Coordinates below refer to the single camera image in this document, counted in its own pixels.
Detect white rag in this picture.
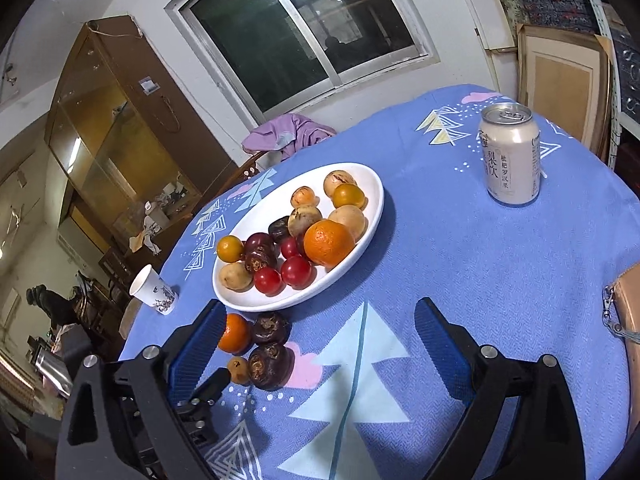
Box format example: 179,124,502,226
129,227,163,256

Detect tan bag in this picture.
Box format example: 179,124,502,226
602,260,640,347

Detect silver metal bottle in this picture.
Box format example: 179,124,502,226
27,344,76,400

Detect orange mandarin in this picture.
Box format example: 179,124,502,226
217,313,253,354
303,220,357,268

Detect dark brown water chestnut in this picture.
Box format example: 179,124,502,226
251,311,292,346
248,343,295,391
244,249,277,273
268,216,292,243

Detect purple cloth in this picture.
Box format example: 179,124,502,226
242,114,337,162

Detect wooden glass cabinet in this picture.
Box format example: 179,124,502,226
44,15,240,261

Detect yellow orange persimmon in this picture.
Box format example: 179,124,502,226
332,183,366,209
216,235,245,263

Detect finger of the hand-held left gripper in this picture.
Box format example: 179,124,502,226
172,367,233,448

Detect white oval plate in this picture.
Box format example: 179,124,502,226
212,162,385,312

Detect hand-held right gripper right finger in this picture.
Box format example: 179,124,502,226
414,297,587,480

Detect pale beverage can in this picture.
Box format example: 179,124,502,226
480,102,542,207

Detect white paper cup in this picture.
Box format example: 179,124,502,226
129,264,179,316

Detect sliding glass window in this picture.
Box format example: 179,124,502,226
165,0,440,126

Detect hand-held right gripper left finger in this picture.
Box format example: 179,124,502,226
55,299,228,480

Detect wooden picture frame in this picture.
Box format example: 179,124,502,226
515,25,615,166

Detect dark red plum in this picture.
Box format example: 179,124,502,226
244,232,276,256

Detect wooden chair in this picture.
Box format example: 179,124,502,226
232,151,268,186

